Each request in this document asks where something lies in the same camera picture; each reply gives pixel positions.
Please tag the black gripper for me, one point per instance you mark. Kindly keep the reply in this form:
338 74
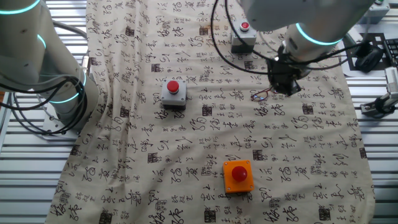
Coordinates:
286 71

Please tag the dark red framed glasses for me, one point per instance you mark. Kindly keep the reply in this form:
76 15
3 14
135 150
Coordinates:
260 97

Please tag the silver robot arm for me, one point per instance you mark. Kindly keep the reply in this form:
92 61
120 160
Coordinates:
25 46

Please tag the grey box small red button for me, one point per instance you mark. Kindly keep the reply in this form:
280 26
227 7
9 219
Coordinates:
242 40

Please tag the black white marker sheet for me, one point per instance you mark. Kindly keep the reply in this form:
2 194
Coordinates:
349 72

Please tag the black computer mouse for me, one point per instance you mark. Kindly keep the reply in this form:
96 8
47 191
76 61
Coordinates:
373 63

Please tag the grey box large red button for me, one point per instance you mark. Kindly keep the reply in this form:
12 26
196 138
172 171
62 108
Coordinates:
178 98

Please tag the beige calligraphy print cloth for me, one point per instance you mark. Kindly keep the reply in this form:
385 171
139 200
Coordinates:
186 140

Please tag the orange box red button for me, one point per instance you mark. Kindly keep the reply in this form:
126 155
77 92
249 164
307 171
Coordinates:
230 183

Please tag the black keyboard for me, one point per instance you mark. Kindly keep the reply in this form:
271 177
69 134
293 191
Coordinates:
392 49

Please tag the grey box green button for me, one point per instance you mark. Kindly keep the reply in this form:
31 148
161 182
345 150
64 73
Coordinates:
377 15

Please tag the camera mount clamp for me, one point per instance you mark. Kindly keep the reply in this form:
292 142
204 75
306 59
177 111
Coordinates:
382 105

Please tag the metal base plate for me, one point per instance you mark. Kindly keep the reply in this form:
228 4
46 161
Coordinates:
49 127

